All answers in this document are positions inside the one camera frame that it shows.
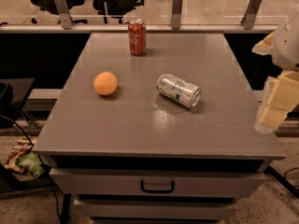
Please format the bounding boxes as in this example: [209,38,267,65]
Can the red Coca-Cola can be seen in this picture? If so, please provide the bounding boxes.
[128,19,146,56]

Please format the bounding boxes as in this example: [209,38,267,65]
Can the left metal railing bracket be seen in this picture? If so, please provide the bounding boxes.
[53,0,73,29]

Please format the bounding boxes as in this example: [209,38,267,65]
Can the grey drawer cabinet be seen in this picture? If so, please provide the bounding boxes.
[34,33,284,224]

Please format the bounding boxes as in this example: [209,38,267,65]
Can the green snack bag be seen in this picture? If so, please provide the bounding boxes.
[16,152,46,178]

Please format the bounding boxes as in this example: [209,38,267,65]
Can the right metal railing bracket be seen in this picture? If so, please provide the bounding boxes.
[241,0,263,30]

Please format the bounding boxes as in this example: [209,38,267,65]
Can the orange fruit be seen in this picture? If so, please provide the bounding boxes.
[93,72,118,96]

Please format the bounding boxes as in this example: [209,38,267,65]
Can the brown snack bag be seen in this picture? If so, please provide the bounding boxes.
[5,139,36,174]

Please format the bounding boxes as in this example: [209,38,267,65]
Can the black drawer handle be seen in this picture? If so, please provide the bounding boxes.
[140,181,175,194]

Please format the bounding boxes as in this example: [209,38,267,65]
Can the black cable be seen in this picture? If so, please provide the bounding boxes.
[0,114,64,224]

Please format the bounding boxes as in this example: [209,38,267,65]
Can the metal railing bracket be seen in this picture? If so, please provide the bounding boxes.
[241,0,263,30]
[53,0,73,29]
[171,0,183,30]

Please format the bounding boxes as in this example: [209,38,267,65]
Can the middle metal railing bracket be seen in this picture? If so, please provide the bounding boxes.
[171,0,183,30]

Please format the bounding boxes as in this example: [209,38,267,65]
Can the silver green 7up can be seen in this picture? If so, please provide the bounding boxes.
[156,74,201,109]

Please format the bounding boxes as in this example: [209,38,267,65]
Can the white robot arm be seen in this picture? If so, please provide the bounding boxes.
[252,5,299,133]

